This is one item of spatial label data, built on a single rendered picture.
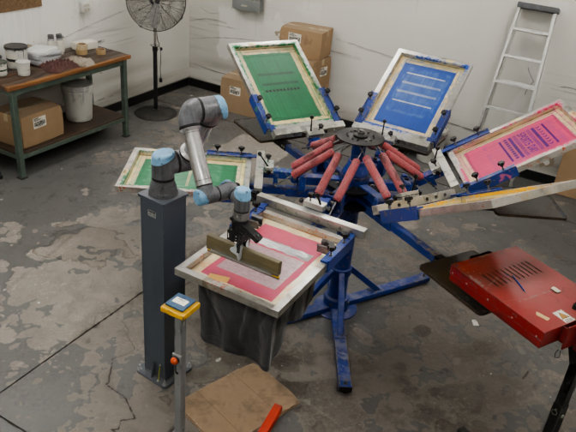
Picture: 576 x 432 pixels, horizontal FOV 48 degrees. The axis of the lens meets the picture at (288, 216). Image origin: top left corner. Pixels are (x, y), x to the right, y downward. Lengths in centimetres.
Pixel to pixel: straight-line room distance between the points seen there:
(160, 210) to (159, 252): 26
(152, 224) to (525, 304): 186
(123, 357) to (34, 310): 78
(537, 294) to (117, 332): 258
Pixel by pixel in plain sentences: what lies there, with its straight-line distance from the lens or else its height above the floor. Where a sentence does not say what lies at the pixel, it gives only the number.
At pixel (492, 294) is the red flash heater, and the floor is 110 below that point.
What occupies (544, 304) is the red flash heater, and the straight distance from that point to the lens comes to 316.
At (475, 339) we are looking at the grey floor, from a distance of 468.
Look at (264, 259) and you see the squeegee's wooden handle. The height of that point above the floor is 114.
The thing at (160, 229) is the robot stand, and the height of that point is 104.
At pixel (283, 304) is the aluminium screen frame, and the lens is 297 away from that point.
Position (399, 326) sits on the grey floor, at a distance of 461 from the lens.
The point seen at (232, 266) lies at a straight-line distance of 326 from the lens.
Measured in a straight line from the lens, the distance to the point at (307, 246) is 348.
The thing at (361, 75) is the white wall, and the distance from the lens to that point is 761.
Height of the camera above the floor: 276
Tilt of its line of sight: 29 degrees down
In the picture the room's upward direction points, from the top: 6 degrees clockwise
